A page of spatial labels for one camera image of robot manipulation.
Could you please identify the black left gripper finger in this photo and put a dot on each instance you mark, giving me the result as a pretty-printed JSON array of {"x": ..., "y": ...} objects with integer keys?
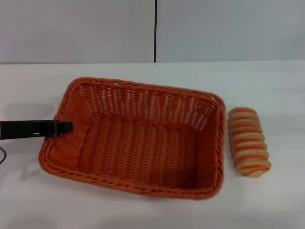
[{"x": 64, "y": 127}]

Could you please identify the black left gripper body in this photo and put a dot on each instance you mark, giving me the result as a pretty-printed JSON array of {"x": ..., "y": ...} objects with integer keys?
[{"x": 23, "y": 130}]

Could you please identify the orange striped bread roll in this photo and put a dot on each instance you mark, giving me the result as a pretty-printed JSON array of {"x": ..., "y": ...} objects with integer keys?
[{"x": 247, "y": 143}]

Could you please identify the orange woven plastic basket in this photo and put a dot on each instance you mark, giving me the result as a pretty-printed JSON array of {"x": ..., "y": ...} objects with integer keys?
[{"x": 143, "y": 148}]

